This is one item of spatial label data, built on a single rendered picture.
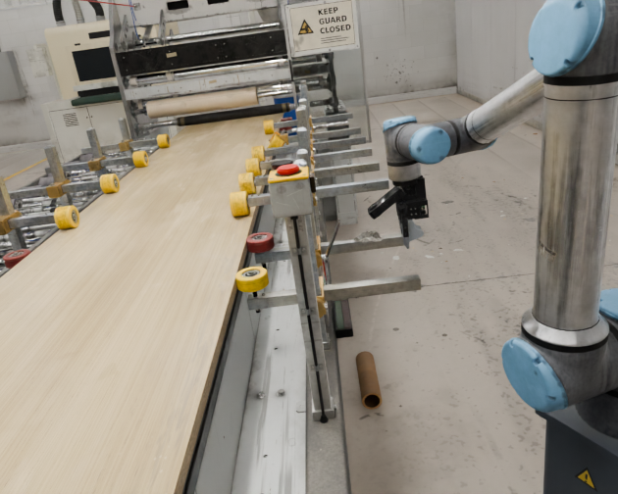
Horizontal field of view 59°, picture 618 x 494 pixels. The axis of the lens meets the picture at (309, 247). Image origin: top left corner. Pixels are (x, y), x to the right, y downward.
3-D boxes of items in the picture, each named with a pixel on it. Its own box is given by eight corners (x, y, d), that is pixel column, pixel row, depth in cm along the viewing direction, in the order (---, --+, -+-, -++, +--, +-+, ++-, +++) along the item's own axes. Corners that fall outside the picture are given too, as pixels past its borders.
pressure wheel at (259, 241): (279, 264, 166) (273, 228, 161) (278, 274, 158) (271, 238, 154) (253, 267, 166) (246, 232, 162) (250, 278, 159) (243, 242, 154)
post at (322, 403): (334, 404, 116) (306, 205, 99) (334, 419, 112) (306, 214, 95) (313, 407, 116) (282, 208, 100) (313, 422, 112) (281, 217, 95)
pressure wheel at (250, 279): (258, 301, 144) (251, 262, 140) (280, 308, 139) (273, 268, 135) (235, 315, 139) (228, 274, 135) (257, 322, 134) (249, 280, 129)
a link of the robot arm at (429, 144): (459, 123, 132) (432, 118, 143) (417, 130, 129) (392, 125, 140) (460, 160, 135) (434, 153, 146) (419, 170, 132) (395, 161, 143)
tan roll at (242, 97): (330, 93, 397) (328, 75, 393) (330, 95, 386) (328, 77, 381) (138, 119, 404) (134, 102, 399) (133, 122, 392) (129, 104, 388)
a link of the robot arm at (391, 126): (391, 123, 140) (375, 119, 149) (396, 170, 144) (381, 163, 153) (424, 115, 142) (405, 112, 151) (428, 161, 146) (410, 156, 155)
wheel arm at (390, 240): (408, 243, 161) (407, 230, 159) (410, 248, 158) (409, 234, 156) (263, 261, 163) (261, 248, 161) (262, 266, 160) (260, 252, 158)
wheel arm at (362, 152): (371, 154, 227) (370, 145, 225) (372, 156, 223) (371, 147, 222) (253, 169, 229) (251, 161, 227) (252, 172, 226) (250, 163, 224)
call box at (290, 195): (313, 206, 101) (308, 165, 98) (314, 218, 94) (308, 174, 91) (276, 211, 101) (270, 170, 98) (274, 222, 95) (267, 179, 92)
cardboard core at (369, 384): (372, 350, 244) (381, 391, 216) (374, 365, 247) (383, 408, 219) (354, 352, 244) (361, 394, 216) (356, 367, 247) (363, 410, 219)
